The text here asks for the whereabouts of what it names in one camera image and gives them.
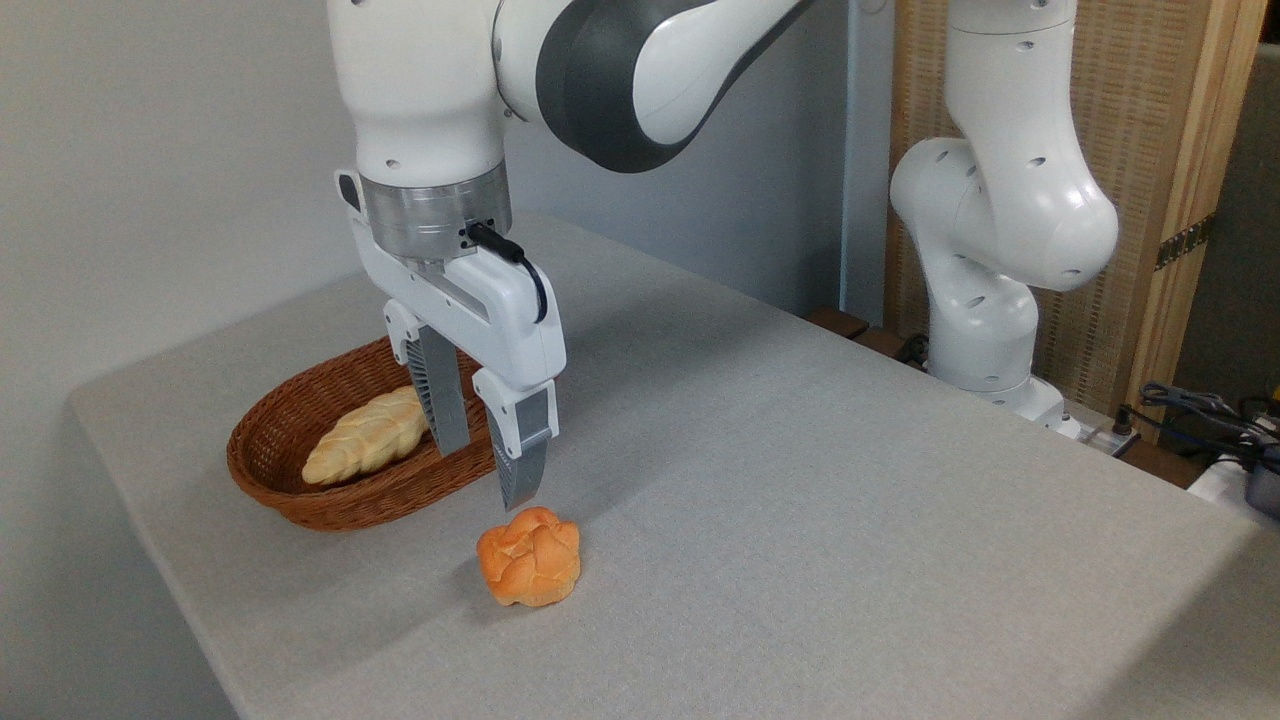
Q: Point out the metal screen hinge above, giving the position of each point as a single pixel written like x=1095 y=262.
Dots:
x=1185 y=243

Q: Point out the woven screen with wooden frame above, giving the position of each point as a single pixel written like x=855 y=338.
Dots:
x=1150 y=120

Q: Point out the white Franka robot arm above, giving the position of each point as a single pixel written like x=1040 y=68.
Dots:
x=1010 y=200

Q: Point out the pale braided bread loaf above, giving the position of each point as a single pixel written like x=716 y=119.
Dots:
x=365 y=440

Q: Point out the round orange bread roll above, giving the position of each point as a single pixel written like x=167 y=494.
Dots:
x=530 y=570

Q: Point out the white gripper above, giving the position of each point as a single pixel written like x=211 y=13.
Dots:
x=500 y=320

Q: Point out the brown wicker basket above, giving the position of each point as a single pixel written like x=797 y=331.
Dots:
x=290 y=430

